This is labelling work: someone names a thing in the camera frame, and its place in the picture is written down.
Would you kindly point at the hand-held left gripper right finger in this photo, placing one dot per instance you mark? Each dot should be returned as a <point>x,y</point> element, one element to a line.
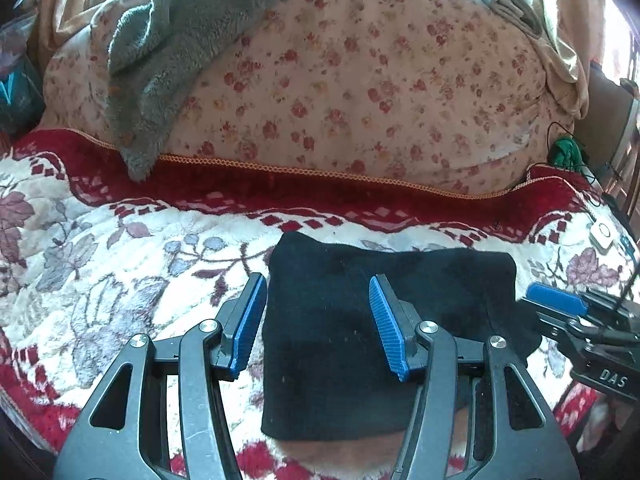
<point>387,330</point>

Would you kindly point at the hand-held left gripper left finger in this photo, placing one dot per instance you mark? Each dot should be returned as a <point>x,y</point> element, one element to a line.
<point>247,325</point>

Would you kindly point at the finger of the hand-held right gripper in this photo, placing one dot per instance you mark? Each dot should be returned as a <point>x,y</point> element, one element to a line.
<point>550,317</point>
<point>555,299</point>

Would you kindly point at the black pants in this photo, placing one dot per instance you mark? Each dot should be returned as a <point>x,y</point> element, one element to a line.
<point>325,340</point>

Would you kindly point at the white round device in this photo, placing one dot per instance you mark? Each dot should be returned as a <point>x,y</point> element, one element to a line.
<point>602,235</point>

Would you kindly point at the green cloth bundle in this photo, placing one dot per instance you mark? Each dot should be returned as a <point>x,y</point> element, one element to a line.
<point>564,152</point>

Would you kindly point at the red white plush blanket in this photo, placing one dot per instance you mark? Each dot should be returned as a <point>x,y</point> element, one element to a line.
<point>100,260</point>

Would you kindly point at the wooden chair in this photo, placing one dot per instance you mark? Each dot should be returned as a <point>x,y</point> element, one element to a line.
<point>605,120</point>

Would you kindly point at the beige curtain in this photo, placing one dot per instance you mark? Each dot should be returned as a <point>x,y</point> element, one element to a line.
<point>565,60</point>
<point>65,0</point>

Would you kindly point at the floral print duvet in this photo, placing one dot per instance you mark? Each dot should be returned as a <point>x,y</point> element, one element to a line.
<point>350,85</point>

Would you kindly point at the grey fleece blanket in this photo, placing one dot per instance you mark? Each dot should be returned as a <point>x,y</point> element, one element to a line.
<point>165,60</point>

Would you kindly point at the folded grey cloth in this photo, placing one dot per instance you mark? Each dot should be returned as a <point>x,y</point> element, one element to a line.
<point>500,0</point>

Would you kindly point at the teal package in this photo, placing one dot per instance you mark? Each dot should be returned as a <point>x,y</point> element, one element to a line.
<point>15,95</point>

